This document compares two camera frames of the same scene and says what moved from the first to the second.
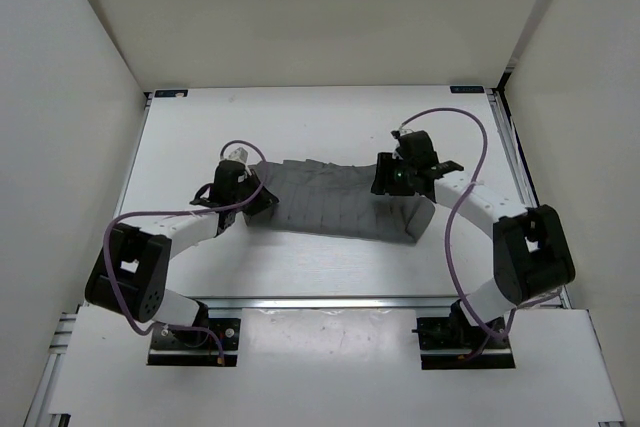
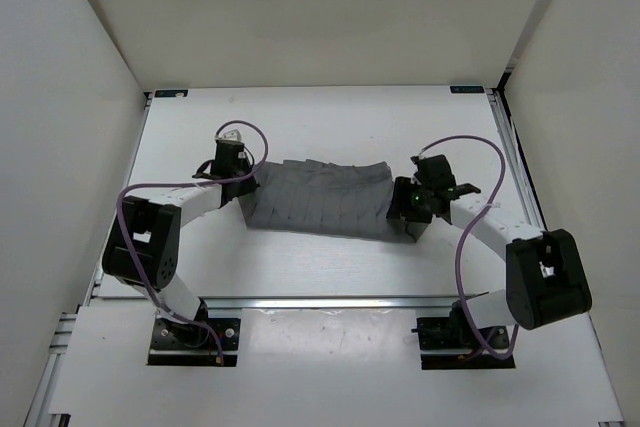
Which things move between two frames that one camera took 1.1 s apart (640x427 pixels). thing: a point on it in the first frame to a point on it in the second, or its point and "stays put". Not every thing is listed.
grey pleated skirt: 336,198 stays put
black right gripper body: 398,172 to 415,205
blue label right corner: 467,89 stays put
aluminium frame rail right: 526,184 stays put
